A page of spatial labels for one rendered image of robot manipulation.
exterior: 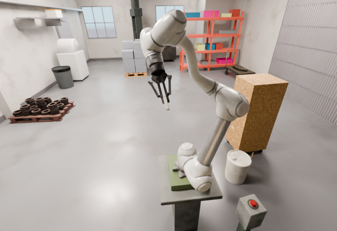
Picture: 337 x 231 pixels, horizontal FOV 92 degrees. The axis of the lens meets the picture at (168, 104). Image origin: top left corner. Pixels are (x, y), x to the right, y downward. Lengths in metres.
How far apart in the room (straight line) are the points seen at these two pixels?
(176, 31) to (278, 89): 2.02
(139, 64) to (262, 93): 4.96
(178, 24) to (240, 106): 0.54
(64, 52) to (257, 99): 6.10
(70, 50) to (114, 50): 3.70
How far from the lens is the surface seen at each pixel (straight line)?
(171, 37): 0.80
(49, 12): 6.99
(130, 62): 6.56
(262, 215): 1.39
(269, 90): 2.52
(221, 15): 7.21
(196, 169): 1.24
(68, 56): 6.78
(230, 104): 0.99
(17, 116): 4.95
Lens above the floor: 2.01
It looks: 28 degrees down
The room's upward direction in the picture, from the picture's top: 1 degrees counter-clockwise
